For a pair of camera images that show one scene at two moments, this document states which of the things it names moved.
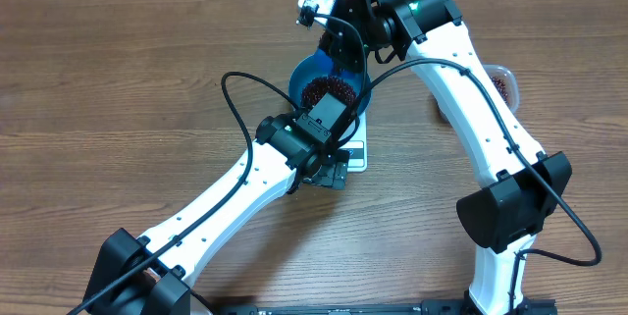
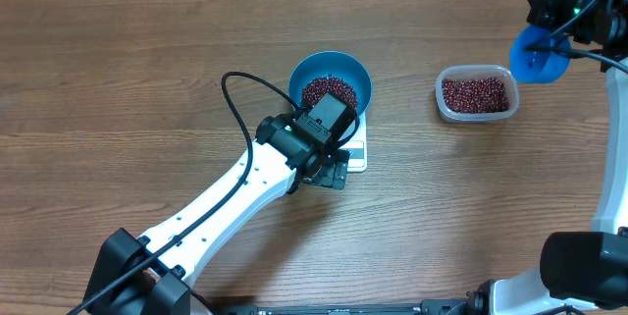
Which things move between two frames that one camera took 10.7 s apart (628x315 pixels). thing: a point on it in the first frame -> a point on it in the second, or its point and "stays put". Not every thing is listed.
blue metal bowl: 319,64 stays put
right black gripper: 347,56 -> 547,11
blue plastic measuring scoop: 323,64 -> 536,68
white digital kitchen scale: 358,148 stays put
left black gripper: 335,174 stays put
